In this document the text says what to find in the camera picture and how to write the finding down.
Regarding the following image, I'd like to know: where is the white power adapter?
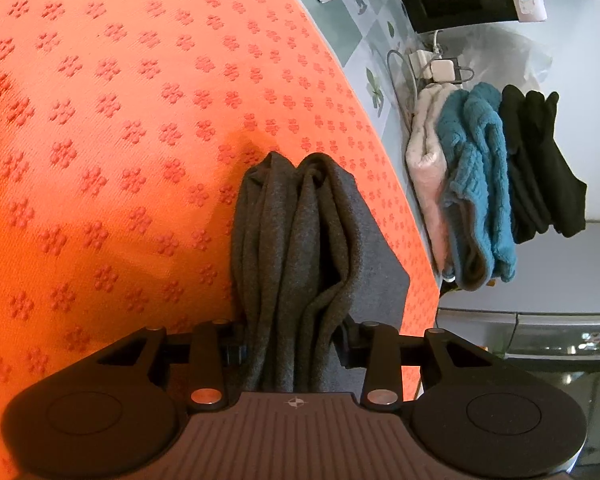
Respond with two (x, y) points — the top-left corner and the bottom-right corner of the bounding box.
(409, 49), (442, 82)

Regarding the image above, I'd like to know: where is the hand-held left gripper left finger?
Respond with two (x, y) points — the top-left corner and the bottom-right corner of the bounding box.
(96, 320), (249, 412)

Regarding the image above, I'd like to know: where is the white plastic bag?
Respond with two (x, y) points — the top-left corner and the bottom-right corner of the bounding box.
(440, 25), (554, 97)

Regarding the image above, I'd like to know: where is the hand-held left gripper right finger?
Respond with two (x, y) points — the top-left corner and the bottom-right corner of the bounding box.
(337, 316), (484, 412)

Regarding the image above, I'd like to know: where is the pink folded towel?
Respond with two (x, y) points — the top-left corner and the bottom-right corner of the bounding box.
(405, 82), (462, 277)

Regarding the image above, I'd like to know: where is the white charger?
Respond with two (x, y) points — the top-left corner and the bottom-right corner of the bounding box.
(430, 58), (459, 84)

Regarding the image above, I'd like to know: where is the black folded garment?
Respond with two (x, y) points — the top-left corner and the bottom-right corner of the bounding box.
(497, 85), (589, 247)

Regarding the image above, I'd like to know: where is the white cable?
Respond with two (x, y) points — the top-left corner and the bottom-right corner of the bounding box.
(386, 30), (443, 128)

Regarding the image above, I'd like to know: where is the grey garment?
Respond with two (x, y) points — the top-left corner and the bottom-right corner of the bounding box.
(230, 151), (412, 394)

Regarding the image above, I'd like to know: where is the teal folded towel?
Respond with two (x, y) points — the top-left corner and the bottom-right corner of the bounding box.
(437, 81), (519, 292)

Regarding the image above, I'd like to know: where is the orange patterned mat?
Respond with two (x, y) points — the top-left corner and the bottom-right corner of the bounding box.
(0, 0), (442, 480)

